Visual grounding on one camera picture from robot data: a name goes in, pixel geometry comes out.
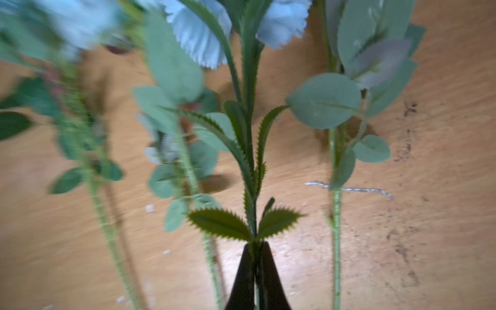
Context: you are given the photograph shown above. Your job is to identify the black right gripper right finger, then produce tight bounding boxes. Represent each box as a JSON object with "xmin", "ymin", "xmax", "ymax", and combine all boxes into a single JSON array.
[{"xmin": 257, "ymin": 242, "xmax": 291, "ymax": 310}]

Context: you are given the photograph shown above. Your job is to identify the tall white pink bouquet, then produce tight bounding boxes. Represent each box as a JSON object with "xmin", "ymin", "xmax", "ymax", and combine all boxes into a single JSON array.
[{"xmin": 286, "ymin": 1, "xmax": 425, "ymax": 309}]

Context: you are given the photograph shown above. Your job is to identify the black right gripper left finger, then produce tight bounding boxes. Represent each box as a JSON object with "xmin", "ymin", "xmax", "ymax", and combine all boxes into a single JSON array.
[{"xmin": 225, "ymin": 244, "xmax": 255, "ymax": 310}]

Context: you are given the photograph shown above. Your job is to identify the white rose spray stem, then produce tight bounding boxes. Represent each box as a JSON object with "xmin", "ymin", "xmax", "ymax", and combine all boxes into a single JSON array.
[{"xmin": 1, "ymin": 1, "xmax": 145, "ymax": 309}]

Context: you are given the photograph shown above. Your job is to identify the white carnation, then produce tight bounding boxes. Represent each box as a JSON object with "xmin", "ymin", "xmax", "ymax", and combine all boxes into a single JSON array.
[{"xmin": 160, "ymin": 1, "xmax": 311, "ymax": 309}]

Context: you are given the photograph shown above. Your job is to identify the blue pink flower spray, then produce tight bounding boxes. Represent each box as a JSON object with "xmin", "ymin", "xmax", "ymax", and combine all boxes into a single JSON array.
[{"xmin": 131, "ymin": 7, "xmax": 229, "ymax": 310}]

